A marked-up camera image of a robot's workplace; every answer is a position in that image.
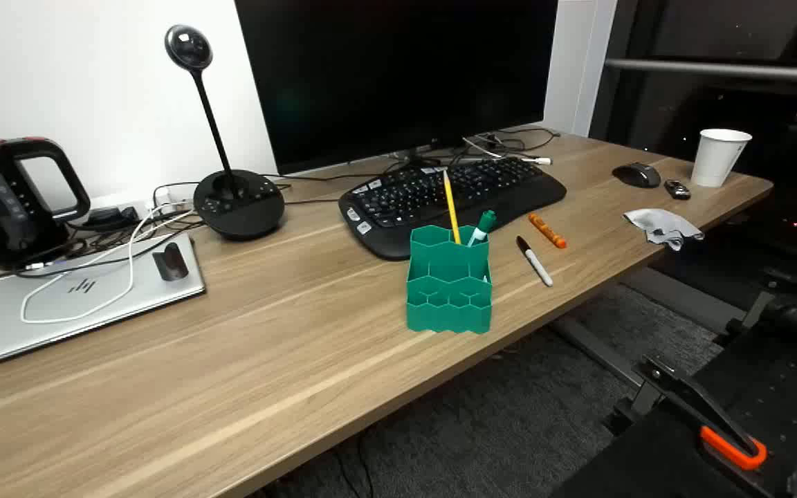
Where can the white cloth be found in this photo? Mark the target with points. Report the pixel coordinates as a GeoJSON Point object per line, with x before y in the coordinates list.
{"type": "Point", "coordinates": [664, 225]}

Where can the green honeycomb pen holder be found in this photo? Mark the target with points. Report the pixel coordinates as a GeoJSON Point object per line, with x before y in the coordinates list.
{"type": "Point", "coordinates": [445, 287]}

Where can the yellow pencil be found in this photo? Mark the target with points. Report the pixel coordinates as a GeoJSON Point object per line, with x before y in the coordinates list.
{"type": "Point", "coordinates": [452, 206]}

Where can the black ergonomic keyboard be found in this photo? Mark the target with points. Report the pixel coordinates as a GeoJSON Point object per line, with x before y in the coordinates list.
{"type": "Point", "coordinates": [444, 197]}

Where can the green capped marker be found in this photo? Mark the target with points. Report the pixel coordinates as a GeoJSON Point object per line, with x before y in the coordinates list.
{"type": "Point", "coordinates": [481, 225]}

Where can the black and white marker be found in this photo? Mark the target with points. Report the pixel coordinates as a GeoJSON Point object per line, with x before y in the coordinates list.
{"type": "Point", "coordinates": [534, 261]}

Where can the orange marker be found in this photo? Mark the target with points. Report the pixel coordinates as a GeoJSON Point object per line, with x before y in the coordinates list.
{"type": "Point", "coordinates": [546, 232]}

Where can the black conference webcam with base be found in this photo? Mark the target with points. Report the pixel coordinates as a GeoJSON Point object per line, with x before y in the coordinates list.
{"type": "Point", "coordinates": [233, 197]}

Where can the black computer monitor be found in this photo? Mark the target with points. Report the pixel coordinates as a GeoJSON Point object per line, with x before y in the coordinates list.
{"type": "Point", "coordinates": [398, 73]}

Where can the black computer mouse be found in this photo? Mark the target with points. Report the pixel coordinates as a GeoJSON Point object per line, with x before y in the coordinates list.
{"type": "Point", "coordinates": [638, 176]}

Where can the small black device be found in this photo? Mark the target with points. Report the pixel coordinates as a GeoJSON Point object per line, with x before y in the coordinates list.
{"type": "Point", "coordinates": [676, 190]}

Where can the black power adapter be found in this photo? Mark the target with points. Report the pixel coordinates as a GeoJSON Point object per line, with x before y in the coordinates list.
{"type": "Point", "coordinates": [112, 218]}

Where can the white paper cup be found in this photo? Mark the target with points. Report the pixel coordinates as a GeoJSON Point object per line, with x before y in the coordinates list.
{"type": "Point", "coordinates": [716, 156]}

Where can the silver closed laptop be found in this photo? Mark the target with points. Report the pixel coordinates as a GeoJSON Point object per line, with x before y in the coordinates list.
{"type": "Point", "coordinates": [66, 300]}

